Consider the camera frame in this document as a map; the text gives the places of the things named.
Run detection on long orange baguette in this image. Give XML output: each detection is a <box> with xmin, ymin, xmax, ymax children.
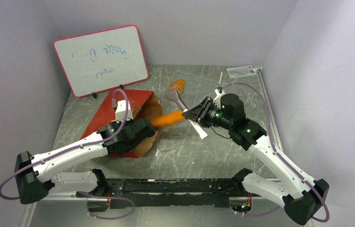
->
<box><xmin>150</xmin><ymin>111</ymin><xmax>185</xmax><ymax>128</ymax></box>

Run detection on red paper bag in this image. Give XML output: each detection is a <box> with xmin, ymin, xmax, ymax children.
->
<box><xmin>80</xmin><ymin>89</ymin><xmax>163</xmax><ymax>159</ymax></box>

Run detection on white handled metal tongs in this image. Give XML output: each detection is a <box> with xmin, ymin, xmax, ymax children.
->
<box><xmin>166</xmin><ymin>87</ymin><xmax>208</xmax><ymax>140</ymax></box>

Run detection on small striped orange croissant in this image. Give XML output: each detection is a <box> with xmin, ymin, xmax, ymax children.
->
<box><xmin>167</xmin><ymin>79</ymin><xmax>185</xmax><ymax>95</ymax></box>

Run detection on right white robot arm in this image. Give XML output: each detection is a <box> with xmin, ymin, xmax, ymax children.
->
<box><xmin>182</xmin><ymin>94</ymin><xmax>329</xmax><ymax>225</ymax></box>

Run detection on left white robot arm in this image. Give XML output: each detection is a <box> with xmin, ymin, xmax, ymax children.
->
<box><xmin>15</xmin><ymin>118</ymin><xmax>155</xmax><ymax>204</ymax></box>

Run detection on small white card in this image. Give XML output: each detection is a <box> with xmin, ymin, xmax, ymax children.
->
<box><xmin>227</xmin><ymin>66</ymin><xmax>258</xmax><ymax>79</ymax></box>

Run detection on red framed whiteboard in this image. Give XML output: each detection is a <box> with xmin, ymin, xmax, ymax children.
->
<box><xmin>53</xmin><ymin>25</ymin><xmax>150</xmax><ymax>97</ymax></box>

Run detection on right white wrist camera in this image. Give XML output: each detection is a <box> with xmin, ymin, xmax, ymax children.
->
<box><xmin>213</xmin><ymin>87</ymin><xmax>226</xmax><ymax>103</ymax></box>

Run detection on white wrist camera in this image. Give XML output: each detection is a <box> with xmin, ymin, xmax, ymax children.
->
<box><xmin>213</xmin><ymin>87</ymin><xmax>226</xmax><ymax>103</ymax></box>
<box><xmin>115</xmin><ymin>100</ymin><xmax>134</xmax><ymax>122</ymax></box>

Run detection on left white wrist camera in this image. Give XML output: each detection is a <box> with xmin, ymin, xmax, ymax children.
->
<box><xmin>115</xmin><ymin>100</ymin><xmax>134</xmax><ymax>122</ymax></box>

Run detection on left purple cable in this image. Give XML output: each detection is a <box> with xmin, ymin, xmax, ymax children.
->
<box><xmin>0</xmin><ymin>88</ymin><xmax>136</xmax><ymax>219</ymax></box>

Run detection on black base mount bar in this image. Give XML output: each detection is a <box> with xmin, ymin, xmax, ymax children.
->
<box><xmin>88</xmin><ymin>168</ymin><xmax>252</xmax><ymax>209</ymax></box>

